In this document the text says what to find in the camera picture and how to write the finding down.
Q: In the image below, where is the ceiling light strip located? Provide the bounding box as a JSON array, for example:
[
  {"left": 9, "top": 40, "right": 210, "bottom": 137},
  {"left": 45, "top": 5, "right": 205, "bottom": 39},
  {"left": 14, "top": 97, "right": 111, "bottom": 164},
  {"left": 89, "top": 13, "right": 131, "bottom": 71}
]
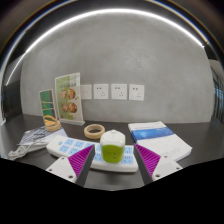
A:
[{"left": 3, "top": 8, "right": 206, "bottom": 88}]

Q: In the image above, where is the black-framed glass partition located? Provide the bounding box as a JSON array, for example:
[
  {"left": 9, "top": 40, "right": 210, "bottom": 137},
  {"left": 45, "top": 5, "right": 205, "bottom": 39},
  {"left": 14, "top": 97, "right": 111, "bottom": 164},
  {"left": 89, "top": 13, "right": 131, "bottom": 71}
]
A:
[{"left": 209, "top": 66, "right": 224, "bottom": 124}]

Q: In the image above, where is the beige tape roll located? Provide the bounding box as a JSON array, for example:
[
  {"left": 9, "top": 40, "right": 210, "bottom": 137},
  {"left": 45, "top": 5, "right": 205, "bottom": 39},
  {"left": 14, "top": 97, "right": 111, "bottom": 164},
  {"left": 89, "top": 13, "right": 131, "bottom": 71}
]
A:
[{"left": 83, "top": 123, "right": 106, "bottom": 140}]

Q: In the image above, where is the green and white charger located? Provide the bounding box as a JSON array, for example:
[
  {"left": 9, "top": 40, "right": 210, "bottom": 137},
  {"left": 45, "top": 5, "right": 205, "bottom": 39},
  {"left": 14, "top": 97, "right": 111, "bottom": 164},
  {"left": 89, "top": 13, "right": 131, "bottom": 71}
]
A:
[{"left": 99, "top": 129, "right": 127, "bottom": 164}]

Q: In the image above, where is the white and blue book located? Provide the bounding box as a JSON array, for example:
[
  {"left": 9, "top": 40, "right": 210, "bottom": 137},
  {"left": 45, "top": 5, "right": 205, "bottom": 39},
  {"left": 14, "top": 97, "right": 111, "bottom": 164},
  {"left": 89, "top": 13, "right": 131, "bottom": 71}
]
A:
[{"left": 127, "top": 120, "right": 193, "bottom": 163}]

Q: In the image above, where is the white cable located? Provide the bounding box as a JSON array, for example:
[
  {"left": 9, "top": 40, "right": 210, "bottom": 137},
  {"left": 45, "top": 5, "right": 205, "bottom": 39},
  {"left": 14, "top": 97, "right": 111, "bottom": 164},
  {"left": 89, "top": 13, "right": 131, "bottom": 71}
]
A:
[{"left": 7, "top": 139, "right": 50, "bottom": 161}]

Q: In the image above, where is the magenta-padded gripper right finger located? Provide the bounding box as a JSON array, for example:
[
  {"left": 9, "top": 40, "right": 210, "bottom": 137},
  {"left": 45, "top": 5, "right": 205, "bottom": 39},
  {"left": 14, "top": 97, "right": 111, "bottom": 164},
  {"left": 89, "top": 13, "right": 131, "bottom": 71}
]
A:
[{"left": 133, "top": 143, "right": 184, "bottom": 186}]

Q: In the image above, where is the acrylic sign stand green flyer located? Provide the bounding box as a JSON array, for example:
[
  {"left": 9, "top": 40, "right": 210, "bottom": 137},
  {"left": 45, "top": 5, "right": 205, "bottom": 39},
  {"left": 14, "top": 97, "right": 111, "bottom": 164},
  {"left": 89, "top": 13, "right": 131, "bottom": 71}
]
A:
[{"left": 54, "top": 72, "right": 86, "bottom": 127}]

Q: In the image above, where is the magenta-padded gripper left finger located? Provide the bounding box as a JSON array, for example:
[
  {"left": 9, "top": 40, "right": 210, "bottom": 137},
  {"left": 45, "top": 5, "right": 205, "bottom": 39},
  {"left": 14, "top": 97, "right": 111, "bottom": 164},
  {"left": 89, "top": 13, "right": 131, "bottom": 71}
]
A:
[{"left": 45, "top": 143, "right": 97, "bottom": 188}]

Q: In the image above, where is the yellowish tape roll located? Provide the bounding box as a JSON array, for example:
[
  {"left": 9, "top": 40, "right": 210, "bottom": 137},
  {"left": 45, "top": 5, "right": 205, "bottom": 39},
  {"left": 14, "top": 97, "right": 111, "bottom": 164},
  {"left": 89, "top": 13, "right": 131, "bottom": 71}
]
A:
[{"left": 43, "top": 115, "right": 63, "bottom": 132}]

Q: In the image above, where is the white wall socket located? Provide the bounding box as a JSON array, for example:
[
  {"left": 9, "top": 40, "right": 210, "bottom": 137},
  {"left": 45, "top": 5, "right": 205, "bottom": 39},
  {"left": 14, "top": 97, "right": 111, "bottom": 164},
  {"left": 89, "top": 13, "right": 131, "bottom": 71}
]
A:
[
  {"left": 128, "top": 83, "right": 146, "bottom": 102},
  {"left": 110, "top": 83, "right": 128, "bottom": 101},
  {"left": 79, "top": 84, "right": 93, "bottom": 100},
  {"left": 93, "top": 83, "right": 110, "bottom": 100}
]

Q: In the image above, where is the patterned grey pouch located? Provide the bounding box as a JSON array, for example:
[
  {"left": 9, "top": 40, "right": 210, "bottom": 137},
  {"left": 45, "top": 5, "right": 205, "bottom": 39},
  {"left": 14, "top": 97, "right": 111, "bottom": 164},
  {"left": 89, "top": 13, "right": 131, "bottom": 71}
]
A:
[{"left": 18, "top": 125, "right": 69, "bottom": 148}]

